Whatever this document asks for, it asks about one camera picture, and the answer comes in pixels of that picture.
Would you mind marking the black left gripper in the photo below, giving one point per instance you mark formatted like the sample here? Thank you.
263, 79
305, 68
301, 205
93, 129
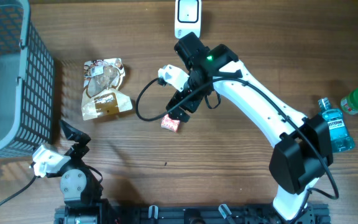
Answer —
80, 150

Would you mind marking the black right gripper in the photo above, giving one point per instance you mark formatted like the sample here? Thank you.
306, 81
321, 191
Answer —
181, 98

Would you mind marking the red white small box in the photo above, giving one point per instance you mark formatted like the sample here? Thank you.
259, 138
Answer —
170, 124

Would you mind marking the snack packet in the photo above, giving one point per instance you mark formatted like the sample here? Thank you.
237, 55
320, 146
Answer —
102, 81

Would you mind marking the blue mouthwash bottle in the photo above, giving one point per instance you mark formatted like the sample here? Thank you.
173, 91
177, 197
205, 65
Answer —
340, 138

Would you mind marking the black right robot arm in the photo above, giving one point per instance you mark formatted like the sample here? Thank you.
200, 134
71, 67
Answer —
302, 149

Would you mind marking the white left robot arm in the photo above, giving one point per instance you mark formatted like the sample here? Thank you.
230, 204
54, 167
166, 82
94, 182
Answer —
81, 190

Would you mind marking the white barcode scanner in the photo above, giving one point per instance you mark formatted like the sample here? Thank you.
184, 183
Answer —
187, 17

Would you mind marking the grey plastic mesh basket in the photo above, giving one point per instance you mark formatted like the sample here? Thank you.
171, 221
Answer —
27, 81

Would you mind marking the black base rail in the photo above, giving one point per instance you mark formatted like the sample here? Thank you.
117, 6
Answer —
246, 214

